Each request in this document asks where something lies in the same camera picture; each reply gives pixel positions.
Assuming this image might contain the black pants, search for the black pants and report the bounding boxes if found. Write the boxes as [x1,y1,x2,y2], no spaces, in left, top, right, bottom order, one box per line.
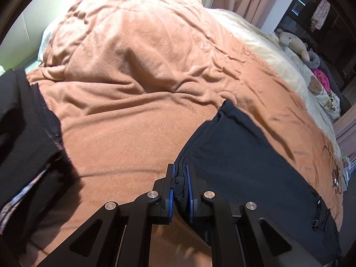
[172,99,342,265]

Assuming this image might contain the floral hanging garment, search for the floral hanging garment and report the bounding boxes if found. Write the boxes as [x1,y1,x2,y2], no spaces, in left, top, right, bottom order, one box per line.
[310,0,331,32]

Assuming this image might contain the cream duvet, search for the cream duvet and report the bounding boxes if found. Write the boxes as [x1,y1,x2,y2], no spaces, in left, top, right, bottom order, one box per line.
[206,7,341,156]

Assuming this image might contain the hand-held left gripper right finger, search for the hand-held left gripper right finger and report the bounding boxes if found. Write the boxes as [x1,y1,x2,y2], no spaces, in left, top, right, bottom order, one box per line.
[186,164,331,267]

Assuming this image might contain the grey plush toy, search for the grey plush toy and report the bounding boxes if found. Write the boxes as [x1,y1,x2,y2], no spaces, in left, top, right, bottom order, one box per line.
[306,50,322,69]

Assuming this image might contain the white pillow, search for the white pillow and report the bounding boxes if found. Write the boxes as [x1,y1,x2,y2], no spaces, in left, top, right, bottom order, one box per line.
[37,22,60,62]

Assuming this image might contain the beige teddy bear plush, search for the beige teddy bear plush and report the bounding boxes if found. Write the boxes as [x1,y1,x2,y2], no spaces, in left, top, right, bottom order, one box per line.
[274,29,310,62]

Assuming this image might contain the orange-brown blanket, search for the orange-brown blanket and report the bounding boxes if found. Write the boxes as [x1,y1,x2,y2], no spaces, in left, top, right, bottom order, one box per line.
[25,0,344,267]

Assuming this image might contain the tangled black cord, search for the tangled black cord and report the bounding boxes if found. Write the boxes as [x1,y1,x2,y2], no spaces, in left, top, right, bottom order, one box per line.
[323,142,347,194]

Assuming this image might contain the pink cloth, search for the pink cloth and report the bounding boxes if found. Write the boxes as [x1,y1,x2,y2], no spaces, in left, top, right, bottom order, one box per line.
[311,68,330,93]

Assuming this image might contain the bear print pillow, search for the bear print pillow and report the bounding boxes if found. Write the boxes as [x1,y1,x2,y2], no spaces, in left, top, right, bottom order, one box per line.
[307,75,341,120]

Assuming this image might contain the person's black jacket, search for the person's black jacket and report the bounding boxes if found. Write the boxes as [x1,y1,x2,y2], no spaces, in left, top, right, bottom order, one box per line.
[0,69,75,259]

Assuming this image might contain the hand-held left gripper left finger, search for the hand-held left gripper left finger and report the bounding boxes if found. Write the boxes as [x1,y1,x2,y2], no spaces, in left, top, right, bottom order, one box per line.
[32,164,176,267]

